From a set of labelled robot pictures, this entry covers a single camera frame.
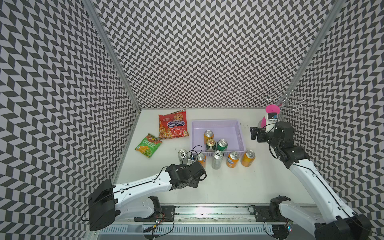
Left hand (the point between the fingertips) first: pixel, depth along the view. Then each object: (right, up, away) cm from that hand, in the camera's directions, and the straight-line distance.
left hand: (190, 178), depth 78 cm
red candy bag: (-13, +28, +24) cm, 39 cm away
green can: (+19, +16, +11) cm, 27 cm away
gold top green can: (+12, +16, +11) cm, 22 cm away
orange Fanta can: (+24, +9, +4) cm, 26 cm away
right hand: (+37, +26, 0) cm, 45 cm away
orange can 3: (+6, +9, +4) cm, 12 cm away
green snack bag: (-28, +14, +18) cm, 36 cm away
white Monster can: (-4, +12, +1) cm, 12 cm away
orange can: (+10, +22, +15) cm, 29 cm away
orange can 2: (+32, +10, +4) cm, 34 cm away
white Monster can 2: (+14, +9, +2) cm, 17 cm away
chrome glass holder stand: (+70, +47, +29) cm, 89 cm away
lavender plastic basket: (+27, +24, +29) cm, 46 cm away
